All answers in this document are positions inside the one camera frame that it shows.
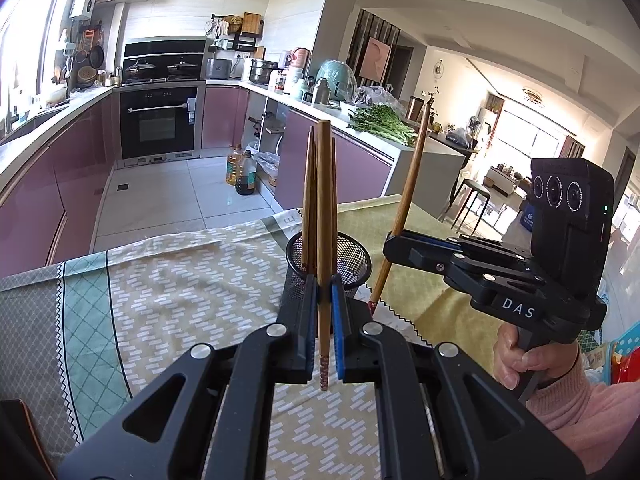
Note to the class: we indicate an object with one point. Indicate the living room window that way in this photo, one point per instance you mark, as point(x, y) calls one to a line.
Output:
point(537, 140)

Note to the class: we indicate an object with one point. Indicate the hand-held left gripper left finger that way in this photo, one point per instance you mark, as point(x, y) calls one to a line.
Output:
point(312, 340)

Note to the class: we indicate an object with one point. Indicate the pink kitchen base cabinet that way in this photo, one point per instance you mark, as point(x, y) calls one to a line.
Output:
point(50, 185)
point(220, 115)

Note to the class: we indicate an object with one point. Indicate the kitchen window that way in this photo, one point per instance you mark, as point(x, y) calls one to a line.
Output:
point(30, 35)

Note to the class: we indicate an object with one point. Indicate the pink kettle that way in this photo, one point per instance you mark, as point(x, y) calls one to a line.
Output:
point(301, 57)

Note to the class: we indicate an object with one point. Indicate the dark cooking oil bottle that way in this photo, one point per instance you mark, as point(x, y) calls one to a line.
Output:
point(246, 175)

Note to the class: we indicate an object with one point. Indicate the steel thermos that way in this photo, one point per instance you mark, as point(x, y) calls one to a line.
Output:
point(321, 91)

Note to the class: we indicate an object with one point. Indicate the wooden slat partition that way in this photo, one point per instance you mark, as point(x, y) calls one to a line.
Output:
point(360, 40)

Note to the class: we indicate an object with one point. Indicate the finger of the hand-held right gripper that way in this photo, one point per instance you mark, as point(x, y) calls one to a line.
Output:
point(400, 250)
point(475, 246)

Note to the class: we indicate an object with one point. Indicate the colourful packaging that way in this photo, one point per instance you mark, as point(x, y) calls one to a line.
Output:
point(617, 355)

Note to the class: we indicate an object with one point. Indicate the blue trash bin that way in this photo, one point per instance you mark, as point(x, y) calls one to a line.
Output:
point(527, 219)

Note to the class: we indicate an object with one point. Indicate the lidded cooking pot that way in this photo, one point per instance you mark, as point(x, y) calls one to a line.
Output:
point(181, 67)
point(139, 67)

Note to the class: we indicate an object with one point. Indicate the black integrated stove oven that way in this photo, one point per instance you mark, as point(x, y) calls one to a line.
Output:
point(160, 125)

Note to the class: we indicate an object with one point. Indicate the black bar stool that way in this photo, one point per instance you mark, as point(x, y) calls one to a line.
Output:
point(472, 192)

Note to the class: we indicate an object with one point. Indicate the wooden cutting board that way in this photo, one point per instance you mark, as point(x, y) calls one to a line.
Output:
point(252, 22)

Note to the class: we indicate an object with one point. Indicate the yellow cloth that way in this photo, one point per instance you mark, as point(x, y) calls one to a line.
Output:
point(360, 220)

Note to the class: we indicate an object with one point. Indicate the dark brown-edged board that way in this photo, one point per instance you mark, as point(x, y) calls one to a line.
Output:
point(20, 445)

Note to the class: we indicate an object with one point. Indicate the brown wooden chopstick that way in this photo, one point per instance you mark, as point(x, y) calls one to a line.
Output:
point(307, 200)
point(412, 175)
point(334, 185)
point(324, 210)
point(314, 220)

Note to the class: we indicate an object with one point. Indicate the yellow cooking oil bottle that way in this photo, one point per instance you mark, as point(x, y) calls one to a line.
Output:
point(233, 167)

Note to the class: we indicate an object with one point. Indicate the black frying pan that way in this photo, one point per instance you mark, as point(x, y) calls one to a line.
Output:
point(96, 56)

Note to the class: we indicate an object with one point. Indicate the steel stock pot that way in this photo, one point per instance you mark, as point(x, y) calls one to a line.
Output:
point(262, 71)

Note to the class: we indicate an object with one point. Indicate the teal appliance cover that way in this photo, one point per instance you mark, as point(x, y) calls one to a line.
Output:
point(337, 77)

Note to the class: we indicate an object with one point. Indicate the person's right hand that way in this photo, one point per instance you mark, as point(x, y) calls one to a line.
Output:
point(507, 360)

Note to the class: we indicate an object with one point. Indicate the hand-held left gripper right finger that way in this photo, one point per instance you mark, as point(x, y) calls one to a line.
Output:
point(340, 330)

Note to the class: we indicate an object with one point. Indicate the green grey patterned tablecloth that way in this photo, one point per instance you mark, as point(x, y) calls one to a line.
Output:
point(175, 300)

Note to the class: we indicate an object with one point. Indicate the orange grater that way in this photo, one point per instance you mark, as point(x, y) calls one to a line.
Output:
point(89, 41)

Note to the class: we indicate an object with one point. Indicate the clear plastic bag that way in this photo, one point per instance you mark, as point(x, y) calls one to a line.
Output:
point(372, 96)

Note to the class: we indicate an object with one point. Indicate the green leafy vegetables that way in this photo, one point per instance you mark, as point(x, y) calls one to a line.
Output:
point(382, 125)

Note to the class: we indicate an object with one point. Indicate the black mesh utensil holder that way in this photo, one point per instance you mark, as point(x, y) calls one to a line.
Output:
point(352, 260)

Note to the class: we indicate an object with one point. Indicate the round wall clock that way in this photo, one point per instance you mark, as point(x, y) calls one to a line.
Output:
point(438, 70)

